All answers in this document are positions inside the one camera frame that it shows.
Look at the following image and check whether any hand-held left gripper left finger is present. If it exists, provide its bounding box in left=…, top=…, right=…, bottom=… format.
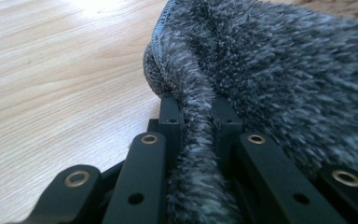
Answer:
left=147, top=94, right=186, bottom=176

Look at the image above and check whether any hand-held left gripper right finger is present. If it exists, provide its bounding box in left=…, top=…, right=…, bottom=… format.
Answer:
left=213, top=94, right=244, bottom=176

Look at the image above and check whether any grey fluffy towel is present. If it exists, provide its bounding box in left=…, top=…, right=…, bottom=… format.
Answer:
left=143, top=0, right=358, bottom=224

